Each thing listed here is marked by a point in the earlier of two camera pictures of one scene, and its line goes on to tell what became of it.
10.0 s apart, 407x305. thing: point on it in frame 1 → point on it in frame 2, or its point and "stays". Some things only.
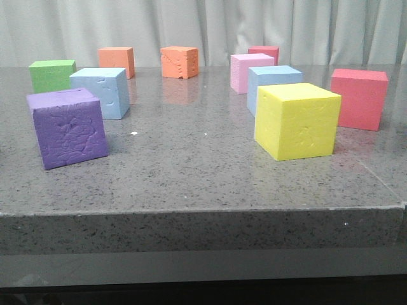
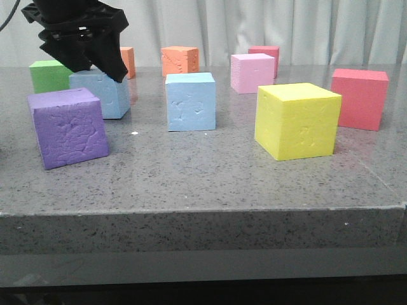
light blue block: x=267 y=75 → x=191 y=101
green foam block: x=51 y=75 stays
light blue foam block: x=109 y=86 stays
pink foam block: x=240 y=65 stays
